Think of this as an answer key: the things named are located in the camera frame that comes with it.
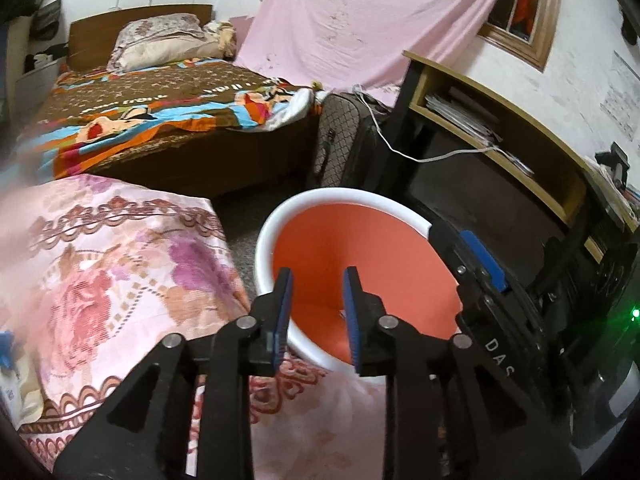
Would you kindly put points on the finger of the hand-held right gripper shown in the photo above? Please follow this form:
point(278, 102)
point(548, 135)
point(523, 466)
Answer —
point(452, 255)
point(482, 260)

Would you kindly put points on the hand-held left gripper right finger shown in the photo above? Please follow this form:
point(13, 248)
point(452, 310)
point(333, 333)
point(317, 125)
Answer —
point(350, 310)

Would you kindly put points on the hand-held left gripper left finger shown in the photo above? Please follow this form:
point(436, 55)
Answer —
point(285, 310)

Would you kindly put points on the orange basin with white rim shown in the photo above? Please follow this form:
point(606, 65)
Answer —
point(350, 230)

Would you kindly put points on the blue plastic piece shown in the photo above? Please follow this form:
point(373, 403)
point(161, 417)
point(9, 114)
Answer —
point(6, 350)

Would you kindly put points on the silver wrapper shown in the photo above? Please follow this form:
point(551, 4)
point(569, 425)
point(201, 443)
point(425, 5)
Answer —
point(12, 395)

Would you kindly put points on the white charger device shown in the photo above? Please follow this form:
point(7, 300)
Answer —
point(517, 164)

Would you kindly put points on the stack of papers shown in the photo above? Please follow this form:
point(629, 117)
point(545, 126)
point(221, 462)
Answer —
point(460, 115)

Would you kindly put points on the wooden desk with black legs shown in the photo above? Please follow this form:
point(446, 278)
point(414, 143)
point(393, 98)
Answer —
point(525, 125)

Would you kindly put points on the patterned suitcase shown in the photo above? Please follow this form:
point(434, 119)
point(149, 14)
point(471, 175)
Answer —
point(345, 135)

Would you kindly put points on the black desk device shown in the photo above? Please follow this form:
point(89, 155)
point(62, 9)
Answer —
point(612, 160)

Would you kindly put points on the pink floral quilt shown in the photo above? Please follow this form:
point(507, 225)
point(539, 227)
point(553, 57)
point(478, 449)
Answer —
point(100, 285)

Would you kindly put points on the pink hanging sheet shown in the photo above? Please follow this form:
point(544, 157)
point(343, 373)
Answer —
point(375, 10)

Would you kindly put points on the yellow bundled cloth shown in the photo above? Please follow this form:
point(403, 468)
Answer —
point(222, 37)

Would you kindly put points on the cream pillow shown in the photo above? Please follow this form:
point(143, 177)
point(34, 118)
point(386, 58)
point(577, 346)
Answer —
point(175, 52)

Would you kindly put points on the floral pillow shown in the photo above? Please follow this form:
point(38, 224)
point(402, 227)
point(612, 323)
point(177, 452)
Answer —
point(150, 30)

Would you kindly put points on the bed with colourful blanket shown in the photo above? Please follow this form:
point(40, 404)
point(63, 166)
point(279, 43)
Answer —
point(100, 30)

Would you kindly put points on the white nightstand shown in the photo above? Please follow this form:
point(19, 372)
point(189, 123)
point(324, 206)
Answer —
point(35, 80)

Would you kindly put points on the black cloth pile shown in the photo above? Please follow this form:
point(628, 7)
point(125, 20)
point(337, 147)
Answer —
point(45, 55)

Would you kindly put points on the dark brown bag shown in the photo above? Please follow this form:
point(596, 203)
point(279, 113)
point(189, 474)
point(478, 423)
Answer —
point(47, 10)

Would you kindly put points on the barred window wooden frame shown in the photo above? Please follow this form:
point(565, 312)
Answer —
point(545, 25)

